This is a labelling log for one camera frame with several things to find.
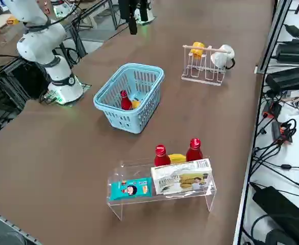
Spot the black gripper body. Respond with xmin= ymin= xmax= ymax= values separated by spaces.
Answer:
xmin=118 ymin=0 xmax=141 ymax=20

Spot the blue plastic basket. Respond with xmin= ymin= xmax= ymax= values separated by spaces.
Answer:
xmin=93 ymin=63 xmax=165 ymax=134

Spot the clear acrylic rack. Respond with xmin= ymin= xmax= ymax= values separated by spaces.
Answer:
xmin=106 ymin=156 xmax=218 ymax=222

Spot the yellow plastic cup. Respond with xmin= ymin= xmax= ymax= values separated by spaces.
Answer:
xmin=189 ymin=41 xmax=206 ymax=60

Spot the white mug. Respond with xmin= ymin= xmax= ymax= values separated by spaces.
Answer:
xmin=210 ymin=44 xmax=236 ymax=70

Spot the yellow cardboard box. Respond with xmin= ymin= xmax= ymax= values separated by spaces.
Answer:
xmin=6 ymin=15 xmax=20 ymax=26

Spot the yellow starfruit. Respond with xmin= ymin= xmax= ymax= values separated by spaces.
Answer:
xmin=167 ymin=153 xmax=187 ymax=164

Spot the small black adapter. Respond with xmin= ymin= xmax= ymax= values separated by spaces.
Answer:
xmin=284 ymin=24 xmax=299 ymax=38

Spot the dark power brick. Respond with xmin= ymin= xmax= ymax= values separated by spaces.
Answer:
xmin=265 ymin=65 xmax=299 ymax=93

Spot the white biscuit box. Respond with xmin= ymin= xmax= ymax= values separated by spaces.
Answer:
xmin=151 ymin=158 xmax=214 ymax=196

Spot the orange and black device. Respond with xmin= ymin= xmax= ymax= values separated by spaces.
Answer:
xmin=271 ymin=119 xmax=297 ymax=145
xmin=263 ymin=100 xmax=283 ymax=119

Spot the teal snack packet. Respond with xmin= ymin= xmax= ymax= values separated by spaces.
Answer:
xmin=109 ymin=177 xmax=153 ymax=201

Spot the large black power brick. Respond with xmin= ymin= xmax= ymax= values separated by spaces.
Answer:
xmin=253 ymin=186 xmax=299 ymax=245

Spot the white wire cup rack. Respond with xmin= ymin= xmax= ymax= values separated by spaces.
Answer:
xmin=181 ymin=44 xmax=228 ymax=87

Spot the aluminium frame post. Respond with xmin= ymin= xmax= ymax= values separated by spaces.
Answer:
xmin=257 ymin=0 xmax=293 ymax=68

